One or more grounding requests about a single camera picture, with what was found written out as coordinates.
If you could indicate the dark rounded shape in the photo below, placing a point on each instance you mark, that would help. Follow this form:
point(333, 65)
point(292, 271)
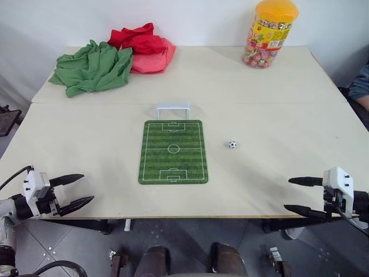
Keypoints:
point(229, 261)
point(154, 262)

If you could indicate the person arm blue sleeve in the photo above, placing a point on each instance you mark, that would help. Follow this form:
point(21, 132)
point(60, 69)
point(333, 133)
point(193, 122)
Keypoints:
point(360, 85)

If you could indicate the dark metal foot bracket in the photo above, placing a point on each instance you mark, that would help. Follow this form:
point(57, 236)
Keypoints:
point(275, 259)
point(118, 261)

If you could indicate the small grey toy goal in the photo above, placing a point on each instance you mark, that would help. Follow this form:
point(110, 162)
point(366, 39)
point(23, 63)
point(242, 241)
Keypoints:
point(173, 105)

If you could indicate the clear plastic lollipop jar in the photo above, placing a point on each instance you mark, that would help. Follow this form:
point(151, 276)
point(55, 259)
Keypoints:
point(266, 43)

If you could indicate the green soccer field mat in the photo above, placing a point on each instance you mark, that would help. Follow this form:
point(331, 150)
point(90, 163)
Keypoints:
point(173, 161)

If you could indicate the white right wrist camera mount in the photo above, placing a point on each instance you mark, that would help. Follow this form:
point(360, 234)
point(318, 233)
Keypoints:
point(340, 180)

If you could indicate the crumpled pink cloth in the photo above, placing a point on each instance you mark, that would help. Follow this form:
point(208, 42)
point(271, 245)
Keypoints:
point(150, 62)

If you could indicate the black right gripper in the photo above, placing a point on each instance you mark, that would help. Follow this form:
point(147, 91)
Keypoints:
point(334, 199)

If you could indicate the small soccer ball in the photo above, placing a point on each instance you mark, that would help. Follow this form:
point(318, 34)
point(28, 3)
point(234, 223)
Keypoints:
point(231, 144)

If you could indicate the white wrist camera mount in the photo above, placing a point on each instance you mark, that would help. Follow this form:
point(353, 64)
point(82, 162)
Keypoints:
point(35, 184)
point(340, 180)

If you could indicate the orange jar lid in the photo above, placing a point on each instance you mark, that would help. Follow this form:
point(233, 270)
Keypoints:
point(276, 10)

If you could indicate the crumpled red cloth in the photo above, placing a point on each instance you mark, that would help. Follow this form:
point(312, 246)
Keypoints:
point(138, 39)

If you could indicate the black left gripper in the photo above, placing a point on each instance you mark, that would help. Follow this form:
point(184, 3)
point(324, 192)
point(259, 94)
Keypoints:
point(46, 203)

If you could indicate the white table foot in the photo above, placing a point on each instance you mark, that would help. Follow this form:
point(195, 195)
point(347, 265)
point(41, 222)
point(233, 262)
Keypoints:
point(127, 225)

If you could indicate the crumpled green cloth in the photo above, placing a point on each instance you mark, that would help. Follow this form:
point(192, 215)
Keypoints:
point(92, 69)

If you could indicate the white shoe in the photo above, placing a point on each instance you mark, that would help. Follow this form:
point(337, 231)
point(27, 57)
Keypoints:
point(293, 232)

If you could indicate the black equipment beside table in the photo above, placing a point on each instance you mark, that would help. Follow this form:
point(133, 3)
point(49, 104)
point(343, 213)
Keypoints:
point(7, 119)

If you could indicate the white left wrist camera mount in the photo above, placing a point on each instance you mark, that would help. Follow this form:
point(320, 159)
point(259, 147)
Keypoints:
point(35, 184)

